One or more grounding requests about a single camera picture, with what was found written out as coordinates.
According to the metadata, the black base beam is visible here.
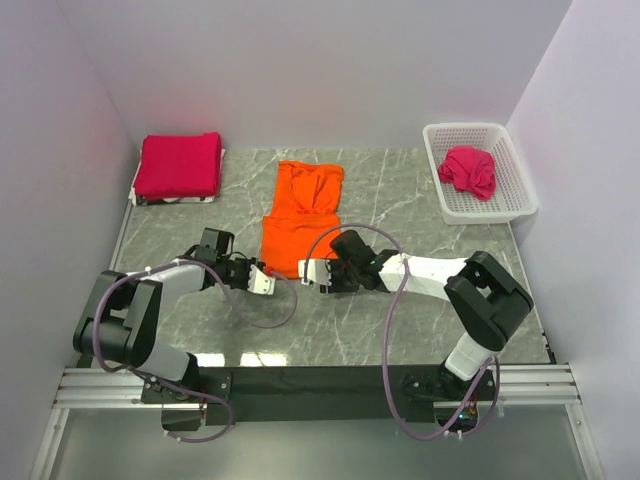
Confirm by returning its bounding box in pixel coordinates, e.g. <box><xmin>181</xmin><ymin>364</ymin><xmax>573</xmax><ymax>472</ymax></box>
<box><xmin>140</xmin><ymin>364</ymin><xmax>499</xmax><ymax>427</ymax></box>

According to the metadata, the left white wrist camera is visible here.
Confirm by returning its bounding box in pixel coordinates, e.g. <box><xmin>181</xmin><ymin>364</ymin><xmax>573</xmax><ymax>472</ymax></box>
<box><xmin>247</xmin><ymin>265</ymin><xmax>275</xmax><ymax>296</ymax></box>

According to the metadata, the white plastic basket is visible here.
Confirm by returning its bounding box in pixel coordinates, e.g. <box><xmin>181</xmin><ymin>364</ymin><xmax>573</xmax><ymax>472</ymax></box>
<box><xmin>423</xmin><ymin>122</ymin><xmax>538</xmax><ymax>225</ymax></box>

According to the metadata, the aluminium rail frame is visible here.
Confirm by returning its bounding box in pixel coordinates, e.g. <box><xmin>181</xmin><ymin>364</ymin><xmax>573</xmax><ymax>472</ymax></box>
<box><xmin>29</xmin><ymin>319</ymin><xmax>606</xmax><ymax>480</ymax></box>

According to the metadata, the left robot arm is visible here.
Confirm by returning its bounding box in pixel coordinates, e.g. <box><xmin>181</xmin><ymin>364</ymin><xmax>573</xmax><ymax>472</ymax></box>
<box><xmin>72</xmin><ymin>228</ymin><xmax>275</xmax><ymax>390</ymax></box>

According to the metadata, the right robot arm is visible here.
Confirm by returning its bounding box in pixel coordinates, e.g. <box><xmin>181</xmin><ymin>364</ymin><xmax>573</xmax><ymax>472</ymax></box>
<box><xmin>298</xmin><ymin>230</ymin><xmax>534</xmax><ymax>382</ymax></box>

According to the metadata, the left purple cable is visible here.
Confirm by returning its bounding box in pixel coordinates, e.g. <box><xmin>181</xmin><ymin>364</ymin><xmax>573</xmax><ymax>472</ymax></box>
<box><xmin>92</xmin><ymin>259</ymin><xmax>299</xmax><ymax>443</ymax></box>

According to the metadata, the purple cable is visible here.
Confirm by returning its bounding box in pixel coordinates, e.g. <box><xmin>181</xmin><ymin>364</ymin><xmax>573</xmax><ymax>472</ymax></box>
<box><xmin>302</xmin><ymin>222</ymin><xmax>501</xmax><ymax>442</ymax></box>
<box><xmin>92</xmin><ymin>259</ymin><xmax>299</xmax><ymax>443</ymax></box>

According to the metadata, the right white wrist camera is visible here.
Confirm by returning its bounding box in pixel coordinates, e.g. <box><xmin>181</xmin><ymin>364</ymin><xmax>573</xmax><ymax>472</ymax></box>
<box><xmin>298</xmin><ymin>259</ymin><xmax>332</xmax><ymax>287</ymax></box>

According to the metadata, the orange t shirt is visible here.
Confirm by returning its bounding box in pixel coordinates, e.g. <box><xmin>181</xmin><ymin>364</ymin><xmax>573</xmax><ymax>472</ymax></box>
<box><xmin>261</xmin><ymin>161</ymin><xmax>344</xmax><ymax>279</ymax></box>

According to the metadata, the folded crimson t shirt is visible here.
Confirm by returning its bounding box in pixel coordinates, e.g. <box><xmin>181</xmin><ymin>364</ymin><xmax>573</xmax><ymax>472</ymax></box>
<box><xmin>133</xmin><ymin>132</ymin><xmax>222</xmax><ymax>201</ymax></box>

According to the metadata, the crumpled crimson t shirt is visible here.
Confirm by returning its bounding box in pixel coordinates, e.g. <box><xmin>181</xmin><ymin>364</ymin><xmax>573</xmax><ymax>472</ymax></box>
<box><xmin>437</xmin><ymin>146</ymin><xmax>497</xmax><ymax>202</ymax></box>

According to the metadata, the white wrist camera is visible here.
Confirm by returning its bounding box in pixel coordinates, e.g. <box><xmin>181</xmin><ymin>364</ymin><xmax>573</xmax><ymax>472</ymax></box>
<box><xmin>247</xmin><ymin>265</ymin><xmax>275</xmax><ymax>296</ymax></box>
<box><xmin>298</xmin><ymin>259</ymin><xmax>332</xmax><ymax>287</ymax></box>

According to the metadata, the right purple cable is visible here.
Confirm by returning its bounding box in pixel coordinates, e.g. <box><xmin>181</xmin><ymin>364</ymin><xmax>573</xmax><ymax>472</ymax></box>
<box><xmin>302</xmin><ymin>222</ymin><xmax>501</xmax><ymax>442</ymax></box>

